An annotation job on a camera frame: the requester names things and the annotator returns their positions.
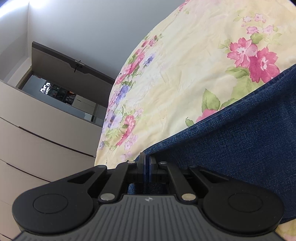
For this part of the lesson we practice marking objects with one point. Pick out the beige wardrobe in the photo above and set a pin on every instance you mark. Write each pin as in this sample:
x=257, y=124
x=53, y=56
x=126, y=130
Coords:
x=39, y=144

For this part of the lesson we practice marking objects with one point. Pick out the floral yellow bed cover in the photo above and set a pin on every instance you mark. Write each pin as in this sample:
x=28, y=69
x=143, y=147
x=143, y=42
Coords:
x=205, y=56

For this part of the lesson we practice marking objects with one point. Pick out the blue denim jeans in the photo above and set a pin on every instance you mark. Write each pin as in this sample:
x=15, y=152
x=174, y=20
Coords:
x=252, y=140

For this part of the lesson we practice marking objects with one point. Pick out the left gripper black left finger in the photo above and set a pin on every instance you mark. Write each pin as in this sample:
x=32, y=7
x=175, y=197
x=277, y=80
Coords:
x=141, y=175

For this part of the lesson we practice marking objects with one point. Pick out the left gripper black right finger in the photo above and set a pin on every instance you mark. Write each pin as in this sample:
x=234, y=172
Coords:
x=153, y=169

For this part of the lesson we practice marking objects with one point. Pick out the dark brown door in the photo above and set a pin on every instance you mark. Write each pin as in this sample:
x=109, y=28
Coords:
x=67, y=84

